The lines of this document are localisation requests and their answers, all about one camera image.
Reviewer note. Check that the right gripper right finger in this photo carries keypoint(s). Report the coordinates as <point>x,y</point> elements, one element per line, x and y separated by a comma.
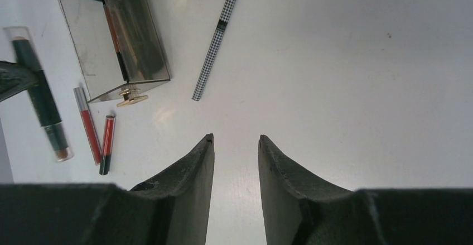
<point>300,207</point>

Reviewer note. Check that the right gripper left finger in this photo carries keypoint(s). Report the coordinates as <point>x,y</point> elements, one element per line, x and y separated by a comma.
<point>171,207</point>

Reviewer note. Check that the red lipstick black cap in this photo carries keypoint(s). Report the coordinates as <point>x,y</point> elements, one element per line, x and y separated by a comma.
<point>108,136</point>

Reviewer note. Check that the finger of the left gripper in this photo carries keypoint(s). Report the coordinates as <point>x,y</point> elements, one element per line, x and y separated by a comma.
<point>15,78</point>

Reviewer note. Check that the pink lip gloss tube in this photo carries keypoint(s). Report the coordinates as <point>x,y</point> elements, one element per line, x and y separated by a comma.
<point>88,124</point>

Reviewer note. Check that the clear drawer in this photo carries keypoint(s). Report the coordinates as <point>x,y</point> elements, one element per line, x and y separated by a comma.
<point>139,44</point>

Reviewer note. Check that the grey silver pencil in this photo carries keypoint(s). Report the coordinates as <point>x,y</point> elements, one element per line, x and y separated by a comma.
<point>213,48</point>

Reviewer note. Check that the dark concealer stick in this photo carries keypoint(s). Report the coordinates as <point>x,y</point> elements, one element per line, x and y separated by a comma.
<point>40,94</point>

